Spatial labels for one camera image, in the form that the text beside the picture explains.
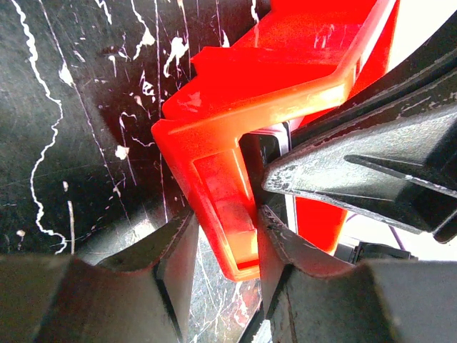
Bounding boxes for red plastic card tray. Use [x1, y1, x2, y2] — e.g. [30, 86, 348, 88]
[151, 1, 398, 282]

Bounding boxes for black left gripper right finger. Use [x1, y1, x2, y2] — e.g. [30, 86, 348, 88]
[257, 206, 456, 342]

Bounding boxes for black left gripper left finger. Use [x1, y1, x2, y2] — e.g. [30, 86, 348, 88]
[1, 209, 199, 342]

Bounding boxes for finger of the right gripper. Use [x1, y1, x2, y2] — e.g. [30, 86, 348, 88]
[262, 71, 456, 243]
[292, 0, 457, 140]

